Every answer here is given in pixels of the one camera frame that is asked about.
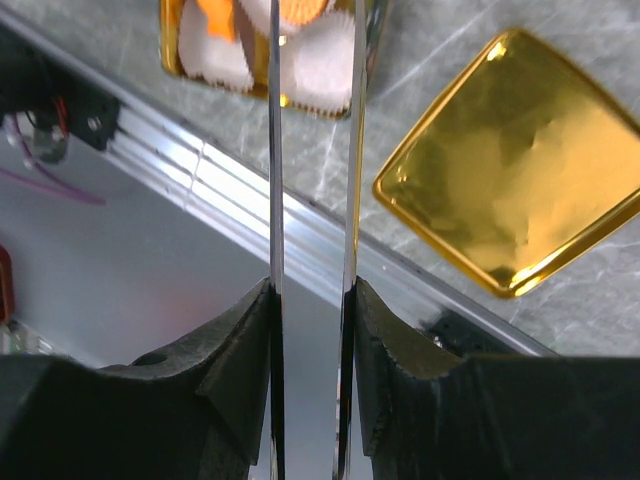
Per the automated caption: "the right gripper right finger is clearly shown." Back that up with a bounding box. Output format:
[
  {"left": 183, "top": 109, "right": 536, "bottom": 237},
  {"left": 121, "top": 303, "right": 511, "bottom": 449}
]
[{"left": 329, "top": 0, "right": 640, "bottom": 480}]

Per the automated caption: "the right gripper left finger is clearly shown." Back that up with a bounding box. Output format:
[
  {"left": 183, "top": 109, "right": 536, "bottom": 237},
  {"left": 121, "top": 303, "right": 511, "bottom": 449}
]
[{"left": 1, "top": 1, "right": 286, "bottom": 479}]

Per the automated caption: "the gold tin lid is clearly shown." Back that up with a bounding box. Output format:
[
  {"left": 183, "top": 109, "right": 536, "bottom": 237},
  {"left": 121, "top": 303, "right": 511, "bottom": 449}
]
[{"left": 372, "top": 28, "right": 639, "bottom": 298}]

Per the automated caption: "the orange fish cookie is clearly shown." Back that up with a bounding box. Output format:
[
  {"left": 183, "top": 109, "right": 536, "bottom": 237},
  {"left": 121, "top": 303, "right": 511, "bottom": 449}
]
[{"left": 197, "top": 0, "right": 236, "bottom": 42}]

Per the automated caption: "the round biscuit cookie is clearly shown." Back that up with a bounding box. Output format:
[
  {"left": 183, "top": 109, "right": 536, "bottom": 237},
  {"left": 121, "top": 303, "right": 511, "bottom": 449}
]
[{"left": 279, "top": 0, "right": 336, "bottom": 27}]

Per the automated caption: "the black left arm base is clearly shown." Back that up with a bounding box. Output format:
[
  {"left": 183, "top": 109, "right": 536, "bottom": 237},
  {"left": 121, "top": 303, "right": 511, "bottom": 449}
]
[{"left": 1, "top": 26, "right": 120, "bottom": 165}]

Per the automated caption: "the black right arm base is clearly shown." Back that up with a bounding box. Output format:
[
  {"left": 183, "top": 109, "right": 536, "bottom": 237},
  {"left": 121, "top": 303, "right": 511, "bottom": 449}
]
[{"left": 420, "top": 310, "right": 515, "bottom": 357}]

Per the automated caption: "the white paper cup front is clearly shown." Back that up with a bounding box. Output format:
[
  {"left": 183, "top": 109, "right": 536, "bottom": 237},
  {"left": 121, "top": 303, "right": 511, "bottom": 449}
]
[{"left": 178, "top": 1, "right": 254, "bottom": 92}]

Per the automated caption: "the white paper cup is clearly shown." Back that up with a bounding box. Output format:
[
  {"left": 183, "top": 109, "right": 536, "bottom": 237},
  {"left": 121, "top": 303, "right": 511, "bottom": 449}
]
[
  {"left": 178, "top": 1, "right": 254, "bottom": 92},
  {"left": 280, "top": 10, "right": 355, "bottom": 116}
]

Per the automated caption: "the white paper cup right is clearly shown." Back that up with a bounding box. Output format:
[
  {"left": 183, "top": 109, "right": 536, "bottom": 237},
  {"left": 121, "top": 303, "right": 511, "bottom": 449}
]
[{"left": 280, "top": 10, "right": 355, "bottom": 116}]

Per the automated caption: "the green christmas cookie tin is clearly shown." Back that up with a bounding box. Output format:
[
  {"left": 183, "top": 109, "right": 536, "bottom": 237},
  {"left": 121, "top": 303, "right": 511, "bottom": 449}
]
[{"left": 159, "top": 1, "right": 389, "bottom": 119}]

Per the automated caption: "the aluminium mounting rail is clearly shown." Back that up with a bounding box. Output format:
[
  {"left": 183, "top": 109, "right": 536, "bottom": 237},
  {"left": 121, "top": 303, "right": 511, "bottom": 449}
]
[{"left": 0, "top": 9, "right": 556, "bottom": 359}]

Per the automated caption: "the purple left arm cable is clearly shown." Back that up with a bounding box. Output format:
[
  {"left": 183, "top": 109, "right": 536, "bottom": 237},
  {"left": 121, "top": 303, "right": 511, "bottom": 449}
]
[{"left": 0, "top": 114, "right": 107, "bottom": 207}]

